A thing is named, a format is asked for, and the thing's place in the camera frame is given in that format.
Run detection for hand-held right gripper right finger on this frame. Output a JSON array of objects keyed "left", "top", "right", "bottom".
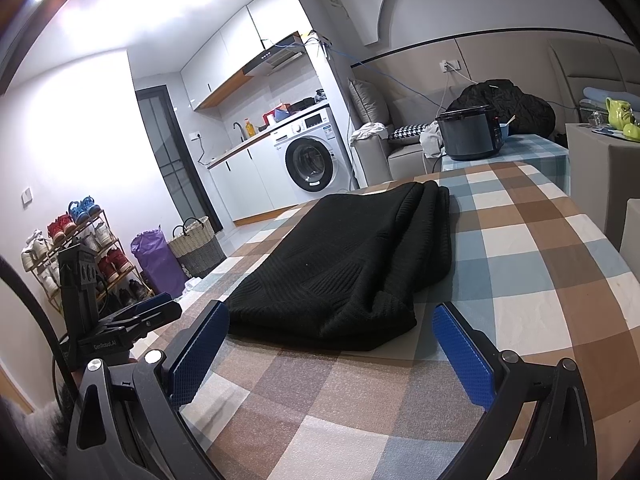
[{"left": 425, "top": 301, "right": 598, "bottom": 480}]

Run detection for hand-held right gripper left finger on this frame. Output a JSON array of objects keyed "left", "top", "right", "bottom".
[{"left": 67, "top": 300, "right": 231, "bottom": 480}]

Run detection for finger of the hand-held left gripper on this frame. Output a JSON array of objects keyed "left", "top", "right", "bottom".
[
  {"left": 100, "top": 291, "right": 173, "bottom": 325},
  {"left": 107, "top": 301, "right": 183, "bottom": 342}
]

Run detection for black knit sweater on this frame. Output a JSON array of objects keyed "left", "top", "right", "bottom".
[{"left": 226, "top": 180, "right": 453, "bottom": 353}]

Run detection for person's left forearm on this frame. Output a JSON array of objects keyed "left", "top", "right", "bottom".
[{"left": 0, "top": 395, "right": 73, "bottom": 480}]

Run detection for grey clothes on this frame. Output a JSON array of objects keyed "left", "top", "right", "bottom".
[{"left": 419, "top": 122, "right": 446, "bottom": 158}]

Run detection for wooden shoe rack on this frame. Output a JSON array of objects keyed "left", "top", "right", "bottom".
[{"left": 20, "top": 207, "right": 153, "bottom": 306}]

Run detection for purple bag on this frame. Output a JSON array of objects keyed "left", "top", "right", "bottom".
[{"left": 131, "top": 230, "right": 188, "bottom": 296}]

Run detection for woven laundry basket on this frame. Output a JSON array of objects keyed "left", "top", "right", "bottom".
[{"left": 167, "top": 216, "right": 227, "bottom": 278}]

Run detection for shoe rack with shoes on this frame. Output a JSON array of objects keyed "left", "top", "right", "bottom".
[{"left": 20, "top": 197, "right": 151, "bottom": 301}]

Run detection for brown blue checked tablecloth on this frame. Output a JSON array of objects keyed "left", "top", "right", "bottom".
[{"left": 177, "top": 160, "right": 636, "bottom": 480}]

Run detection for black framed glass door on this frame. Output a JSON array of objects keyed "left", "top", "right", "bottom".
[{"left": 135, "top": 86, "right": 223, "bottom": 233}]

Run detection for white base cabinets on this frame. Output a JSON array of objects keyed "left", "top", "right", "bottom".
[{"left": 207, "top": 137, "right": 301, "bottom": 226}]

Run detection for grey sofa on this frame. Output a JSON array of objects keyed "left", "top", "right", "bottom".
[{"left": 350, "top": 122, "right": 443, "bottom": 186}]

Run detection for light blue checked cloth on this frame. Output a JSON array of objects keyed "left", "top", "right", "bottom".
[{"left": 441, "top": 134, "right": 571, "bottom": 196}]

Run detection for white washing machine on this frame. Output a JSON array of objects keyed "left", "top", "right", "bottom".
[{"left": 272, "top": 105, "right": 353, "bottom": 196}]

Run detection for black rice cooker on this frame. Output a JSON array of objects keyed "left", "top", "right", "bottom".
[{"left": 435, "top": 105, "right": 506, "bottom": 162}]

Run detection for cardboard box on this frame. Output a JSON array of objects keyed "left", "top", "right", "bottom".
[{"left": 565, "top": 122, "right": 640, "bottom": 241}]

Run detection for houndstooth cushion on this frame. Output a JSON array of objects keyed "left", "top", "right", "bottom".
[{"left": 387, "top": 124, "right": 433, "bottom": 142}]

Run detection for white cloth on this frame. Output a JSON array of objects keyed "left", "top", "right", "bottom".
[{"left": 350, "top": 121, "right": 388, "bottom": 146}]

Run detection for black jacket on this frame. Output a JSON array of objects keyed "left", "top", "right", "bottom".
[{"left": 446, "top": 79, "right": 557, "bottom": 136}]

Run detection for grey cushion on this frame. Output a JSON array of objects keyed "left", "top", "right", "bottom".
[{"left": 347, "top": 78, "right": 391, "bottom": 128}]

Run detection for range hood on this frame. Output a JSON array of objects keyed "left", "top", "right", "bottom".
[{"left": 244, "top": 32, "right": 307, "bottom": 77}]

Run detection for green teapot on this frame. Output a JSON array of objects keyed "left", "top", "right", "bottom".
[{"left": 605, "top": 97, "right": 636, "bottom": 128}]

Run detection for blue pillow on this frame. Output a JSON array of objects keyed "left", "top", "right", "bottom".
[{"left": 582, "top": 86, "right": 626, "bottom": 103}]

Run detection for beige sofa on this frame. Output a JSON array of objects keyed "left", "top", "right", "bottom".
[{"left": 547, "top": 40, "right": 640, "bottom": 123}]

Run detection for white wall cabinets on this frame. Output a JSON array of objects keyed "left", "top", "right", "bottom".
[{"left": 180, "top": 0, "right": 301, "bottom": 111}]

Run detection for white cable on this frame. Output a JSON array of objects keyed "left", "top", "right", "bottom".
[{"left": 437, "top": 67, "right": 478, "bottom": 113}]

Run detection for blue cable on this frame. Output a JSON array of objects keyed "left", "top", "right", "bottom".
[{"left": 322, "top": 44, "right": 443, "bottom": 102}]

